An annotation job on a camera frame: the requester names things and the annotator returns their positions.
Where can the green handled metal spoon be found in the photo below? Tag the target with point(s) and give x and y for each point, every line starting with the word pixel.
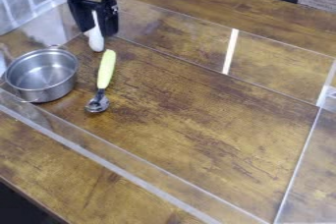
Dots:
pixel 99 103

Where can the small steel pot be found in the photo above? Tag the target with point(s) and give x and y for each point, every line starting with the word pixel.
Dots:
pixel 43 75

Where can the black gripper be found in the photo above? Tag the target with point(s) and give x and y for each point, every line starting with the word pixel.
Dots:
pixel 107 11

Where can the white plush toy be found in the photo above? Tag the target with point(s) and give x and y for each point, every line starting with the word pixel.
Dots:
pixel 96 40

